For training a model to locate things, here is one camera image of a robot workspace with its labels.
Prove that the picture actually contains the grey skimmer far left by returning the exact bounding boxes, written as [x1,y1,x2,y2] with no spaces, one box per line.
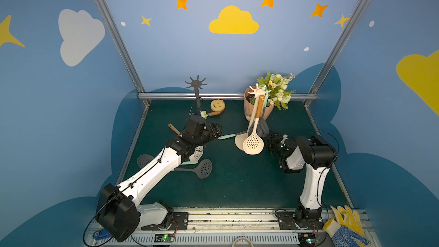
[137,154,154,169]

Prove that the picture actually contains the yellow smiley sponge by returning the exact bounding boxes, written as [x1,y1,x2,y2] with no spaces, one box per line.
[210,99,225,113]

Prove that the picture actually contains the small green trowel wooden handle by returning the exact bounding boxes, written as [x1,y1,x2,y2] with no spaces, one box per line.
[200,111,221,119]

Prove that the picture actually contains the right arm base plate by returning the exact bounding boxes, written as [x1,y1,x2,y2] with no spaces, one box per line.
[274,210,324,230]

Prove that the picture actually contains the dark grey utensil rack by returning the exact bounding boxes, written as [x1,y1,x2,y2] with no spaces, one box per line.
[185,76,207,115]

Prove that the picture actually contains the grey skimmer mint handle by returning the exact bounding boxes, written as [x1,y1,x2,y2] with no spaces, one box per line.
[218,131,247,140]
[257,106,270,138]
[174,159,213,179]

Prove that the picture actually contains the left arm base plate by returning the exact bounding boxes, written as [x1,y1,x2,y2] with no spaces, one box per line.
[139,212,189,231]

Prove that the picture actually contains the cream skimmer wooden handle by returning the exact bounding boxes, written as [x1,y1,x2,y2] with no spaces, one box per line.
[168,123,204,165]
[243,95,265,155]

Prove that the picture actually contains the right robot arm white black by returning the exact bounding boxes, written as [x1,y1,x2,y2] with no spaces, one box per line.
[265,132,337,229]

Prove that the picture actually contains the cream utensil rack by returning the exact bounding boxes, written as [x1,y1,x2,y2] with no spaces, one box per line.
[234,84,269,150]

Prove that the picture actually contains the pink pot with flowers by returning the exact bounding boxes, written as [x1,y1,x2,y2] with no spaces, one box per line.
[244,72,296,121]

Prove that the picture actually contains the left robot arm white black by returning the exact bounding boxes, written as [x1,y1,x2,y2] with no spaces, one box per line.
[93,115,223,242]

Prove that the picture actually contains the yellow blue work glove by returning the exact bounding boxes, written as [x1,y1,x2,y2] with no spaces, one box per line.
[323,205,368,247]

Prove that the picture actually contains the blue tool on rail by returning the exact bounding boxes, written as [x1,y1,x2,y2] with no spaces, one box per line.
[93,229,112,241]

